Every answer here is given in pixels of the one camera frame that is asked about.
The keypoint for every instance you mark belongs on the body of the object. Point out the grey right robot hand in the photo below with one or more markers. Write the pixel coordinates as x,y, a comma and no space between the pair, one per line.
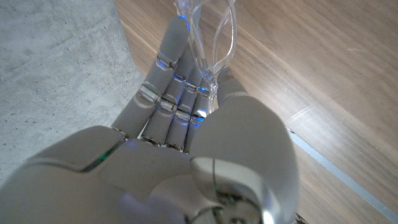
140,180

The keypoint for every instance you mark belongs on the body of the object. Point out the grey tape outline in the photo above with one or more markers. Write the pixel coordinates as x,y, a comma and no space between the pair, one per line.
342,177

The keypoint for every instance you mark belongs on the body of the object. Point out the clear plastic glasses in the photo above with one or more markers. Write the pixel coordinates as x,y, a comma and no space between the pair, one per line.
213,81

